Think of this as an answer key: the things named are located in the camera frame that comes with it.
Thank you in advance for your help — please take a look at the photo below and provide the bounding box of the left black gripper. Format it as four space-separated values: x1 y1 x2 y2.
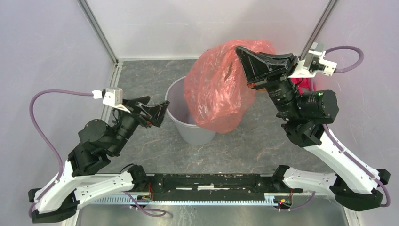
111 96 172 155

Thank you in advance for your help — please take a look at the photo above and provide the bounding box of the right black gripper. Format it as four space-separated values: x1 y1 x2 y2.
234 44 300 120

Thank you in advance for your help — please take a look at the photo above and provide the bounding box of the grey plastic trash bin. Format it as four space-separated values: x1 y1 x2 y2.
165 77 216 145

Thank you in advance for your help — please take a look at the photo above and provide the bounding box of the red translucent trash bag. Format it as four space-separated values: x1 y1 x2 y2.
184 39 275 134

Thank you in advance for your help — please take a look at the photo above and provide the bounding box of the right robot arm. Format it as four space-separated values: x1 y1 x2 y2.
235 43 391 211

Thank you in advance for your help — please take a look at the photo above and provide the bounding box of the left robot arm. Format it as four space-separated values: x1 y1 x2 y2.
28 96 170 223

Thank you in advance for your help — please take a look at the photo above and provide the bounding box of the pink crumpled cloth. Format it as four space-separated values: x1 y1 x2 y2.
291 78 316 95

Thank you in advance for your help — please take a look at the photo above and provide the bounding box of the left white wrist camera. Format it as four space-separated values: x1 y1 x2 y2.
92 87 131 113

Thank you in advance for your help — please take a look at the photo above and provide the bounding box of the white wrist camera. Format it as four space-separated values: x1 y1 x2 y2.
92 87 131 113
288 42 337 78

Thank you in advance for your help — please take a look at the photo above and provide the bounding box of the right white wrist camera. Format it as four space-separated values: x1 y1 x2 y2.
288 42 337 78

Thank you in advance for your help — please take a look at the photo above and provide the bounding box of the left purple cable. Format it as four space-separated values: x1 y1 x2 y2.
28 89 104 219

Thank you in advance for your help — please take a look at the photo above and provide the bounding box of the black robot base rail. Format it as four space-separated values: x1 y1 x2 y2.
126 164 303 201

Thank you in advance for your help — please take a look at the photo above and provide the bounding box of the white slotted cable duct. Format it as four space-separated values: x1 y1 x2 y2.
92 194 287 207

